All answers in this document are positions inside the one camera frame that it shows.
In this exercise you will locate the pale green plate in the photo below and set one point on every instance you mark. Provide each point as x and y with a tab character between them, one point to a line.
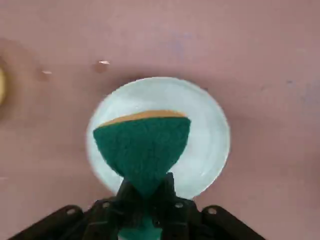
207	125

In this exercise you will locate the green and yellow sponge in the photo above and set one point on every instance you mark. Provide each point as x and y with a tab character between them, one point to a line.
142	145

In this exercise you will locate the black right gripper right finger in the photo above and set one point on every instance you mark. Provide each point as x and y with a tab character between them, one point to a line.
225	225

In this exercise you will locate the small yellow dish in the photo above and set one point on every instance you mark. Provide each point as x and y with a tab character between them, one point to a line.
2	85

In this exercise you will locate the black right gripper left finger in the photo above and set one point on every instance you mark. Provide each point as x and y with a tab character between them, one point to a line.
62	225

